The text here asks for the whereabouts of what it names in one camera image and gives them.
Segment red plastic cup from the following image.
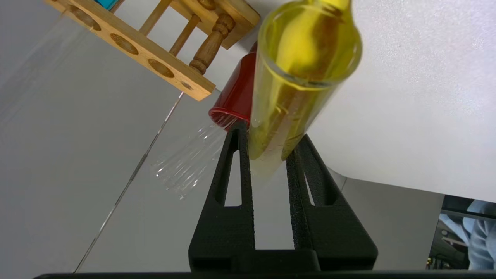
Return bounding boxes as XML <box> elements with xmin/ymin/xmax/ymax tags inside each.
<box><xmin>208</xmin><ymin>41</ymin><xmax>259</xmax><ymax>125</ymax></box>

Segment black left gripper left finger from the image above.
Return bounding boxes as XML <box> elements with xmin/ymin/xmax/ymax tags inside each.
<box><xmin>188</xmin><ymin>120</ymin><xmax>277</xmax><ymax>272</ymax></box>

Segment person in light blue clothes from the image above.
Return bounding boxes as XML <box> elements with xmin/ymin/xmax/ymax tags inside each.
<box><xmin>439</xmin><ymin>200</ymin><xmax>496</xmax><ymax>270</ymax></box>

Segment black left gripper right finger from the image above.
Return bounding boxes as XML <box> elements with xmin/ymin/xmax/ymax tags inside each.
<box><xmin>277</xmin><ymin>134</ymin><xmax>379</xmax><ymax>272</ymax></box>

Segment wooden test tube rack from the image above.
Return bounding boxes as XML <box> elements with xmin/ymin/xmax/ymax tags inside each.
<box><xmin>44</xmin><ymin>0</ymin><xmax>261</xmax><ymax>102</ymax></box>

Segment test tube with yellow pigment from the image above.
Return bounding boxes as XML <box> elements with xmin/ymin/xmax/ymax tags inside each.
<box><xmin>247</xmin><ymin>0</ymin><xmax>363</xmax><ymax>178</ymax></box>

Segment test tube with blue pigment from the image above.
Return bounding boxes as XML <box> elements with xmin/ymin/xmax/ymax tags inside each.
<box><xmin>0</xmin><ymin>0</ymin><xmax>119</xmax><ymax>124</ymax></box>

